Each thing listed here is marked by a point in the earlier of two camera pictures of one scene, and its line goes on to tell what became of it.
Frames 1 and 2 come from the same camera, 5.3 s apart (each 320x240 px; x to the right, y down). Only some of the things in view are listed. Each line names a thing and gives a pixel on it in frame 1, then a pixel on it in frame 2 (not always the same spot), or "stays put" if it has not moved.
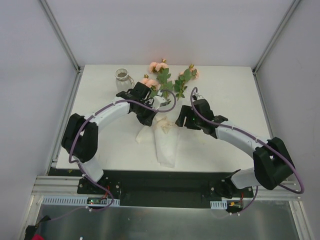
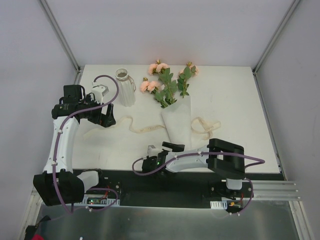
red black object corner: (31, 230) stays put
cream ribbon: (164, 123) -> (198, 124)
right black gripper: (185, 118) -> (163, 150)
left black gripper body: (148, 116) -> (100, 117)
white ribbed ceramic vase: (123, 82) stays put
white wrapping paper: (166, 134) -> (177, 117)
